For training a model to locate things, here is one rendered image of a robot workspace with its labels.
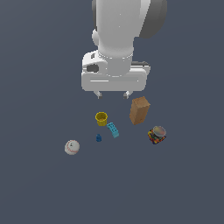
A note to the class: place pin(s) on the yellow cup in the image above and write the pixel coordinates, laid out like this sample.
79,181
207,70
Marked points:
101,118

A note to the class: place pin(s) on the brown wooden block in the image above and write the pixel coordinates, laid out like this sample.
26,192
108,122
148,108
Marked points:
139,110

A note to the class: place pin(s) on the colourful tin can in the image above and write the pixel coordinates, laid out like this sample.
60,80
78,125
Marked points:
157,135

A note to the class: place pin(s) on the cyan toy brick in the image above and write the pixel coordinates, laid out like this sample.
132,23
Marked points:
113,130

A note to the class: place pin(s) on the small blue toy piece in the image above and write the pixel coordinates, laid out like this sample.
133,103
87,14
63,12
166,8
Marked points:
99,138

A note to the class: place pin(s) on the white baseball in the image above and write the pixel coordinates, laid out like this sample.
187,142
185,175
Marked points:
72,147

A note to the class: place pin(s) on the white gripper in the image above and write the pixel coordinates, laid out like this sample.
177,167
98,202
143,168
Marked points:
113,80

